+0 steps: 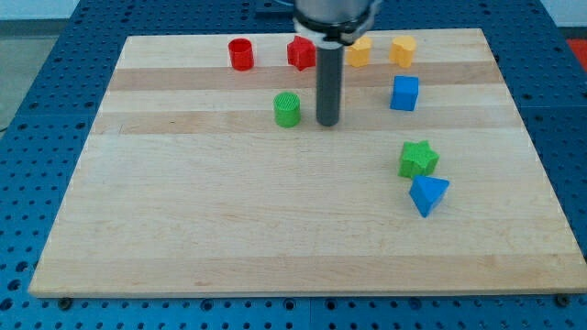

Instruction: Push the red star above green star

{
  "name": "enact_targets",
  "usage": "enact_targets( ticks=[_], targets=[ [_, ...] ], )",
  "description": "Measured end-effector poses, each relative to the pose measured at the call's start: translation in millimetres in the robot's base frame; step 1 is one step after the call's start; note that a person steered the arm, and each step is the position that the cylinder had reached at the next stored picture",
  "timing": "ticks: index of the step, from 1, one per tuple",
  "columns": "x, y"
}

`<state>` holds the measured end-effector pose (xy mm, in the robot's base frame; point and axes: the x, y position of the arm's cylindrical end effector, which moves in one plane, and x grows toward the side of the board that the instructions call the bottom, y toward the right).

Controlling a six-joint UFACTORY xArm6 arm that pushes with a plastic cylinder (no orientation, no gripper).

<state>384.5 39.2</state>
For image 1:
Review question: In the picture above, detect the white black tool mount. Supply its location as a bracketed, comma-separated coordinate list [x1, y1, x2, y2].
[293, 1, 382, 48]

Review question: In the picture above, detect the green cylinder block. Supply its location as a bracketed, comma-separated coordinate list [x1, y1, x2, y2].
[273, 92, 301, 127]

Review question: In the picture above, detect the blue cube block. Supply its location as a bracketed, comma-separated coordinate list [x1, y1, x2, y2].
[390, 75, 419, 111]

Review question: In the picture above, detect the yellow heart block right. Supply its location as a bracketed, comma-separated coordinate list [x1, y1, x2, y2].
[389, 35, 416, 68]

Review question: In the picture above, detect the red star block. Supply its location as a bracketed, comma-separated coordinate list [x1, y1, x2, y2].
[287, 36, 316, 71]

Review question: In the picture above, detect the yellow heart block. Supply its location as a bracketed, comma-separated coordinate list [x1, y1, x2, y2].
[346, 36, 373, 68]
[389, 35, 416, 68]

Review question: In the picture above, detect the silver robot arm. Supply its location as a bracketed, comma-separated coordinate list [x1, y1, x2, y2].
[293, 0, 381, 127]

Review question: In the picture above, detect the green star block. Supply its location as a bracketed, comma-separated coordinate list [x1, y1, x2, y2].
[398, 140, 439, 179]

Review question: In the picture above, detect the red cylinder block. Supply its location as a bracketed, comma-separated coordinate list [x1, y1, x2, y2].
[227, 38, 254, 71]

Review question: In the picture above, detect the blue triangle block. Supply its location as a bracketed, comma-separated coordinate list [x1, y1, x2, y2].
[409, 175, 450, 217]

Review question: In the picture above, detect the yellow heart block left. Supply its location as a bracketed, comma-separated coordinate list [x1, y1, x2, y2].
[346, 36, 373, 68]

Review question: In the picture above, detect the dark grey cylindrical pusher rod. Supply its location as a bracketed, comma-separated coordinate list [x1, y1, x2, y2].
[316, 47, 344, 127]

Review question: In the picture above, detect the wooden board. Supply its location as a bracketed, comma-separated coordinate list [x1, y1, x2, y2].
[28, 28, 586, 298]

